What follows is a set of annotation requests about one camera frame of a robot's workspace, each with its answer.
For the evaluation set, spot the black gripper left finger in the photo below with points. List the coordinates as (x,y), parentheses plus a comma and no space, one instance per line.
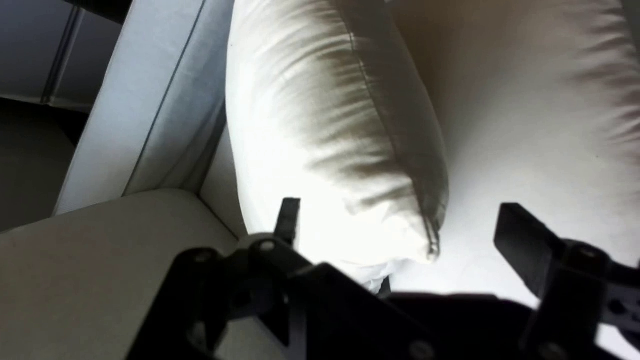
(221,307)

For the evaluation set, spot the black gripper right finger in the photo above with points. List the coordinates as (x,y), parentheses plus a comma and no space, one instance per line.
(580,300)

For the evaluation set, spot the white ribbed pillow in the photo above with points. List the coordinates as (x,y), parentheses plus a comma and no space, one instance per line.
(301,132)

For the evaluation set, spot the grey fabric sofa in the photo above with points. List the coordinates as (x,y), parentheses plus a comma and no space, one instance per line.
(101,286)

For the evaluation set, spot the grey sofa back cushion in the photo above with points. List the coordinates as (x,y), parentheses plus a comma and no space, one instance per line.
(153,100)

